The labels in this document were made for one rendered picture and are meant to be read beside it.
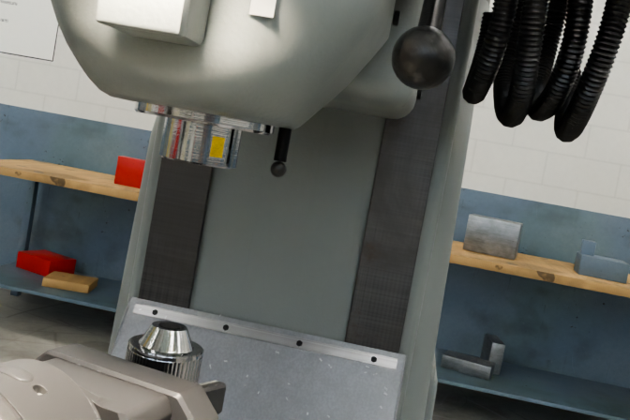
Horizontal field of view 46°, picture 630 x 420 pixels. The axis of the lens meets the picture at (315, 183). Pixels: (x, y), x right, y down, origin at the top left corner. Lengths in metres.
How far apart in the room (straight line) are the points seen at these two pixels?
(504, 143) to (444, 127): 3.86
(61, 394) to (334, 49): 0.21
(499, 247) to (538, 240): 0.61
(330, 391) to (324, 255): 0.15
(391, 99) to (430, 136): 0.26
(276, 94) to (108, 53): 0.09
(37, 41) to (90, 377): 4.92
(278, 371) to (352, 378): 0.08
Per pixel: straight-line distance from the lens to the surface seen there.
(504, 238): 4.15
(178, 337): 0.47
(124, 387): 0.43
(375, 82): 0.55
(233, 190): 0.84
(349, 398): 0.83
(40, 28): 5.32
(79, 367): 0.45
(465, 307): 4.73
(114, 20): 0.35
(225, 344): 0.85
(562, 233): 4.74
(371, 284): 0.83
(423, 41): 0.35
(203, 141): 0.44
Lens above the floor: 1.30
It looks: 3 degrees down
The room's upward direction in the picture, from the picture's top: 10 degrees clockwise
